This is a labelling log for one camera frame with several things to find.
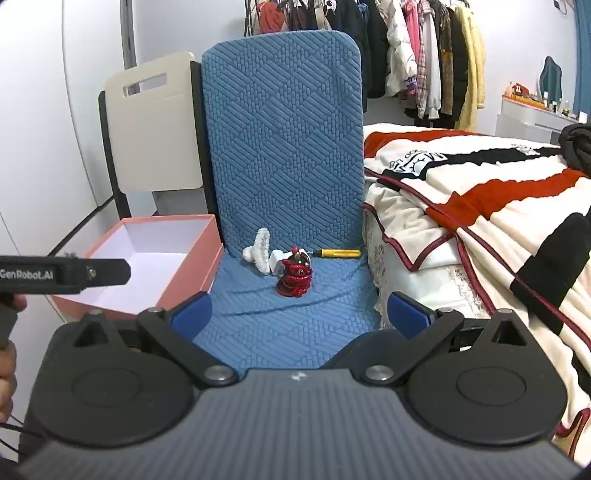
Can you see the person's left hand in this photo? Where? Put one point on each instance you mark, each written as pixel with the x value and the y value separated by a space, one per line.
pixel 7 383

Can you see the yellow screwdriver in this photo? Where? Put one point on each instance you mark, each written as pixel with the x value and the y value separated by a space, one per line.
pixel 339 253

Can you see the blue curtain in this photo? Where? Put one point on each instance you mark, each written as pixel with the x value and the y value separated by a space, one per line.
pixel 582 55

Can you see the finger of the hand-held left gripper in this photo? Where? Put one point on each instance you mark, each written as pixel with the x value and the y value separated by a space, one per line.
pixel 106 272

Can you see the white fluffy plush toy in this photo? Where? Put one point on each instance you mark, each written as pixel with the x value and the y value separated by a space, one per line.
pixel 261 249

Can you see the white dresser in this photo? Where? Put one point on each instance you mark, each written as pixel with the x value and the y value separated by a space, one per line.
pixel 526 115

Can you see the dark cloth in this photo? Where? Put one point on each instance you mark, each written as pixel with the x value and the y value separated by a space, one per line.
pixel 577 147

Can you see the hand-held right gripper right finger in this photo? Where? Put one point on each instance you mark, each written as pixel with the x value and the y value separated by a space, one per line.
pixel 408 311

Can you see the pink cardboard box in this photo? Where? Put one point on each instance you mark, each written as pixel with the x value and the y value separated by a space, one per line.
pixel 203 258

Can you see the red glossy figurine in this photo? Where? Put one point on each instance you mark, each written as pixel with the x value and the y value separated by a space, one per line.
pixel 293 279

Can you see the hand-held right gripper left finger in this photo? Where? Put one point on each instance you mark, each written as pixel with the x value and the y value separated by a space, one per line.
pixel 193 314

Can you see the white lace bed skirt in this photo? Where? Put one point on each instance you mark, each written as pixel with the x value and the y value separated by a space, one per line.
pixel 438 286

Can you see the red black cream striped blanket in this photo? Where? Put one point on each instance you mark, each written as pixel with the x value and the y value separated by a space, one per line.
pixel 485 221

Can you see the rack of hanging clothes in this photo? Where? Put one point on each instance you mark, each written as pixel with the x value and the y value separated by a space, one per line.
pixel 415 46

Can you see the white charger plug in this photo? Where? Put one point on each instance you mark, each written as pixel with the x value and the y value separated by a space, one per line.
pixel 277 261

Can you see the cream padded headboard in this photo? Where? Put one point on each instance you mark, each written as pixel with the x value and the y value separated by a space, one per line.
pixel 152 129

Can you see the orange red dresser ornament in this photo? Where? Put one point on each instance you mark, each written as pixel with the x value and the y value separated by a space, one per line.
pixel 519 90

